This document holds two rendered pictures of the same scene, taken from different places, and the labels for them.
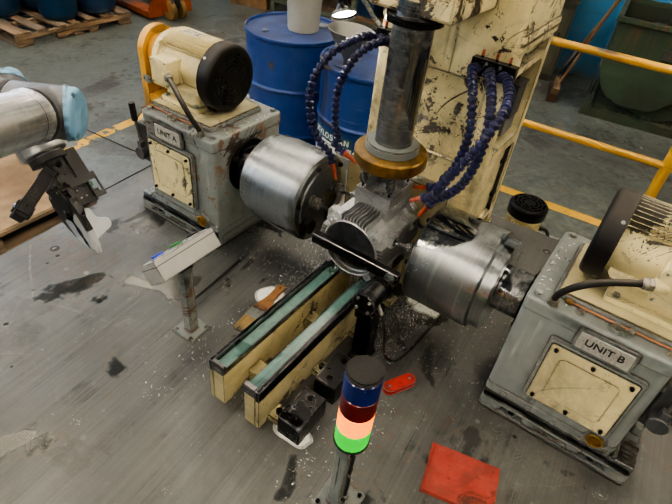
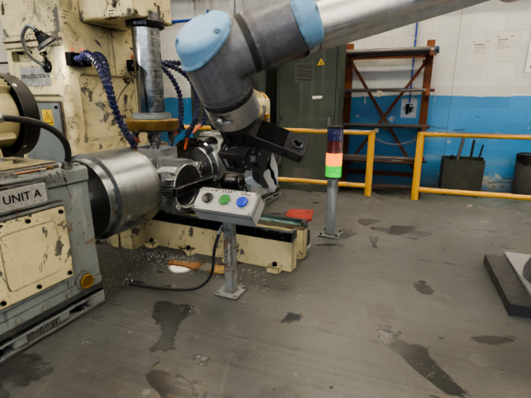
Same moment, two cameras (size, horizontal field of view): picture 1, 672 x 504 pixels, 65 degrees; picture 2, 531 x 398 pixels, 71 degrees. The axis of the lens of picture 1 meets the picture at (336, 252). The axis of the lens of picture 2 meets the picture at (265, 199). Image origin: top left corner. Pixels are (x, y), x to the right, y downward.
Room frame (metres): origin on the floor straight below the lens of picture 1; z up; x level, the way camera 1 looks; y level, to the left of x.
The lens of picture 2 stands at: (0.89, 1.26, 1.31)
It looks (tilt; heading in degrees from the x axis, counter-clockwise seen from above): 15 degrees down; 264
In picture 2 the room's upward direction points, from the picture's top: straight up
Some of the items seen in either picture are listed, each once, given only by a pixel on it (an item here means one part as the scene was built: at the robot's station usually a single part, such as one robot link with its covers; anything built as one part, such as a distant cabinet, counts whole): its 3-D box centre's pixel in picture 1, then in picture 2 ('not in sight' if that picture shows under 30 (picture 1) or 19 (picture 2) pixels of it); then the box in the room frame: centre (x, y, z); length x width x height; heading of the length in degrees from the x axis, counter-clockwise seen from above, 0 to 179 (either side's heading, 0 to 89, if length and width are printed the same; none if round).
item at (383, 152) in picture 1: (398, 110); (149, 90); (1.15, -0.10, 1.34); 0.18 x 0.18 x 0.48
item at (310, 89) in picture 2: not in sight; (310, 128); (-0.11, -3.19, 0.98); 0.72 x 0.49 x 1.96; 154
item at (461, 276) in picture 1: (471, 271); (209, 164); (0.97, -0.33, 1.04); 0.41 x 0.25 x 0.25; 59
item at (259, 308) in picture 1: (262, 307); (197, 266); (0.99, 0.18, 0.80); 0.21 x 0.05 x 0.01; 156
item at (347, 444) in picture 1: (352, 430); (333, 170); (0.50, -0.07, 1.05); 0.06 x 0.06 x 0.04
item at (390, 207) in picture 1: (383, 195); (155, 156); (1.15, -0.10, 1.11); 0.12 x 0.11 x 0.07; 149
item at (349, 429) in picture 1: (355, 415); (333, 159); (0.50, -0.07, 1.10); 0.06 x 0.06 x 0.04
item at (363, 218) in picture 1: (370, 230); (166, 183); (1.12, -0.08, 1.01); 0.20 x 0.19 x 0.19; 149
